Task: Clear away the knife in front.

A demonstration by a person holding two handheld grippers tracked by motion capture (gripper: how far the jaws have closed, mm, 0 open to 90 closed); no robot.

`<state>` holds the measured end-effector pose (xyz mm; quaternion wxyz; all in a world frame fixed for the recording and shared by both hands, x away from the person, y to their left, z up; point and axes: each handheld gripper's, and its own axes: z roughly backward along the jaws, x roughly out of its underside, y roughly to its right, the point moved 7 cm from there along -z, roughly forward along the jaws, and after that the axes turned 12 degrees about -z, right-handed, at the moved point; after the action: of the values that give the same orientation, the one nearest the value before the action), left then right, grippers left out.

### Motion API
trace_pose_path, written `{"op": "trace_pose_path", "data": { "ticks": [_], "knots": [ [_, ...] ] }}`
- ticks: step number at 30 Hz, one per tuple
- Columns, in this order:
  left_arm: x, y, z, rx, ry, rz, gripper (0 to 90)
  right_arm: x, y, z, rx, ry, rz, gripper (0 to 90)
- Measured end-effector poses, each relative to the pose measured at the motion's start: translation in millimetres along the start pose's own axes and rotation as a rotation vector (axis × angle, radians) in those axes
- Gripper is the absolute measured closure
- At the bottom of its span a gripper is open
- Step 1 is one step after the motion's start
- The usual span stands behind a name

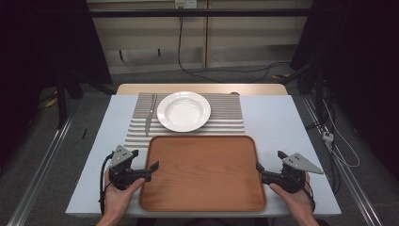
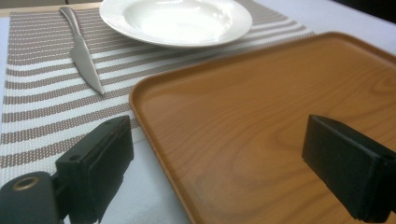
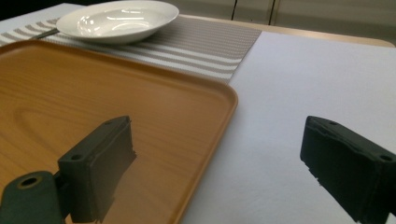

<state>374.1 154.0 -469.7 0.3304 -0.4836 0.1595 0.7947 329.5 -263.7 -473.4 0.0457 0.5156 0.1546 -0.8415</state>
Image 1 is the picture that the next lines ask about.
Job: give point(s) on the person's right hand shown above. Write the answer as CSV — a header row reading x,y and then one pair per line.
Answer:
x,y
299,202

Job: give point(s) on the white wall socket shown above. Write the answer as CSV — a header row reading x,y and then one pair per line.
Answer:
x,y
185,3

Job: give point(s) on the white round plate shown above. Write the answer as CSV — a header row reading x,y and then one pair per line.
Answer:
x,y
183,111

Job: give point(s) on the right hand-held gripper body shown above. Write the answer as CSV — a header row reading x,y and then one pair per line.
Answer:
x,y
295,175

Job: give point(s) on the metal fork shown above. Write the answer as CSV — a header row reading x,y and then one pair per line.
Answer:
x,y
150,114

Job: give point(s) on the white power strip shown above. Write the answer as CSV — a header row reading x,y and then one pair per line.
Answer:
x,y
327,136

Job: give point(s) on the aluminium floor rail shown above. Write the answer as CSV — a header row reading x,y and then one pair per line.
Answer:
x,y
37,175
348,175

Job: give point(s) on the black metal stand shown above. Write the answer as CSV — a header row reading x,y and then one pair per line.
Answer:
x,y
64,100

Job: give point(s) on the grey striped placemat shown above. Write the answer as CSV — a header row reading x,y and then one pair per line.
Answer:
x,y
226,116

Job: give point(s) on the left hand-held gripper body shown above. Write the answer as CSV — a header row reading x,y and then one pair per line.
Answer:
x,y
120,157

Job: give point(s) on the person's left hand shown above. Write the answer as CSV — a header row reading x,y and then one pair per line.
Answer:
x,y
117,201

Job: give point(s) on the black curtain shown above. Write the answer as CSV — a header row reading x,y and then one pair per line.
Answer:
x,y
360,62
40,44

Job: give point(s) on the black horizontal bar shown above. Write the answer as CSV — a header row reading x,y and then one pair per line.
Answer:
x,y
200,12

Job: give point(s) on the brown wooden tray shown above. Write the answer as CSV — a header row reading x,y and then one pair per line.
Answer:
x,y
204,175

